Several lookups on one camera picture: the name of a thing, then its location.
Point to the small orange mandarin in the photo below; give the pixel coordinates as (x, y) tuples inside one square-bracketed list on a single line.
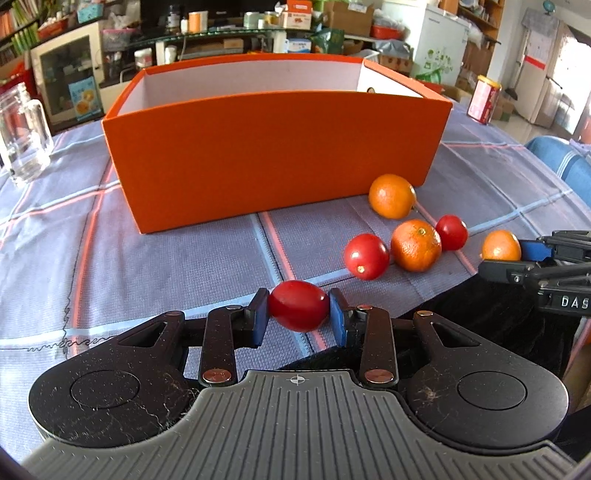
[(501, 246)]

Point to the orange cardboard box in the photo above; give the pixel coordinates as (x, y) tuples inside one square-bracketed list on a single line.
[(254, 161)]

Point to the dimpled orange mandarin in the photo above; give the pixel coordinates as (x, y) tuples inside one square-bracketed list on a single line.
[(415, 244)]

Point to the black television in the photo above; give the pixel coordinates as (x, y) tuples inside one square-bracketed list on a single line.
[(221, 7)]

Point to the oval red tomato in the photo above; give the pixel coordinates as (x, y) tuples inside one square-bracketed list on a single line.
[(298, 307)]

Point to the orange and white carton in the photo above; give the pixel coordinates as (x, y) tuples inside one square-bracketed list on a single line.
[(300, 13)]

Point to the grey tall refrigerator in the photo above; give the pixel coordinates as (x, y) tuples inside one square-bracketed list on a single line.
[(540, 92)]

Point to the open brown cardboard box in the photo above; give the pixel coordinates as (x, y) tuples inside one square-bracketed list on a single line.
[(346, 16)]

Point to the white bottle with orange label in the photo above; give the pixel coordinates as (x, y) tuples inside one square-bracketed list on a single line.
[(197, 22)]

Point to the red tin can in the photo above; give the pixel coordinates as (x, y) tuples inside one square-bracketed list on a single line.
[(483, 99)]

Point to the smooth orange mandarin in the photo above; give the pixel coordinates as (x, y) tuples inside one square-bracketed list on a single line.
[(392, 196)]

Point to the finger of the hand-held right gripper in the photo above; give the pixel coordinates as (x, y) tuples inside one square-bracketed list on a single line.
[(501, 271), (533, 250)]

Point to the red plastic basket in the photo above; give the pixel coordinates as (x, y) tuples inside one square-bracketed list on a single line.
[(385, 31)]

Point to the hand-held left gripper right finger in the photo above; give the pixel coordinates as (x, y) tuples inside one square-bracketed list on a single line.
[(338, 318)]

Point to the pink plastic basket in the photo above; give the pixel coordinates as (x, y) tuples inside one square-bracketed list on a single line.
[(117, 39)]

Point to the small red tomato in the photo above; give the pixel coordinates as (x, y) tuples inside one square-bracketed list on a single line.
[(451, 232)]

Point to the blue and white carton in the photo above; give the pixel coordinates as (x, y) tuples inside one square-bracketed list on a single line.
[(298, 45)]

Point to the white lidded jar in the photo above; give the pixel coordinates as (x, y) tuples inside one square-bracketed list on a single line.
[(143, 59)]

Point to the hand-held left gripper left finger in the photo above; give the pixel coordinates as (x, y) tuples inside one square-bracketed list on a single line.
[(261, 318)]

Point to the white drawer television cabinet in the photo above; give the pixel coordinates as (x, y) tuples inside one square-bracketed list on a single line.
[(217, 31)]

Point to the white freezer with green sticker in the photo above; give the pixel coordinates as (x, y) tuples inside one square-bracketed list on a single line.
[(438, 37)]

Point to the round red tomato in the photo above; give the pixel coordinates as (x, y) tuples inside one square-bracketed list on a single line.
[(366, 256)]

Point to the grey plaid tablecloth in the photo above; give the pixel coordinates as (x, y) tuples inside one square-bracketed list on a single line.
[(184, 267)]

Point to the blue cloth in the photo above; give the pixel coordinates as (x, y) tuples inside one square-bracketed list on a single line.
[(558, 157)]

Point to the dark glass jar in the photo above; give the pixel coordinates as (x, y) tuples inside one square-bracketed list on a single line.
[(173, 19)]

